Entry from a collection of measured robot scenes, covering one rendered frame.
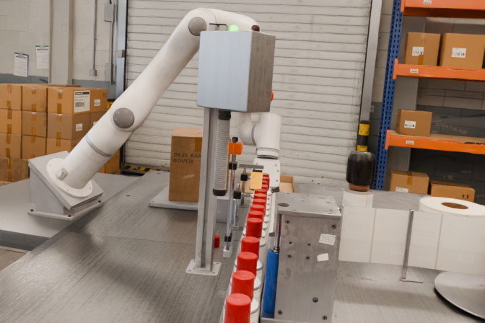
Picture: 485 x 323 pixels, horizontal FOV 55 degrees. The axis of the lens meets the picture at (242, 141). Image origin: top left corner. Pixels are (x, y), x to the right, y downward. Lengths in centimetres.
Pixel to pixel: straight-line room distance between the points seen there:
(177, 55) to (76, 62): 522
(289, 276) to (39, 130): 436
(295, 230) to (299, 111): 476
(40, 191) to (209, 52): 89
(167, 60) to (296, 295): 95
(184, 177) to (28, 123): 337
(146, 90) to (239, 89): 56
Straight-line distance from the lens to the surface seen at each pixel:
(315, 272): 85
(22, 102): 515
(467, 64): 499
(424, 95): 570
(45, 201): 179
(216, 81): 114
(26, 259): 144
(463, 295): 127
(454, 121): 576
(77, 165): 174
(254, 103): 110
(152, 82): 158
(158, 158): 610
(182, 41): 152
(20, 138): 519
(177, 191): 190
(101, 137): 168
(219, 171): 112
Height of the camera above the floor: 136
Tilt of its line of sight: 8 degrees down
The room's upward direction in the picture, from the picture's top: 4 degrees clockwise
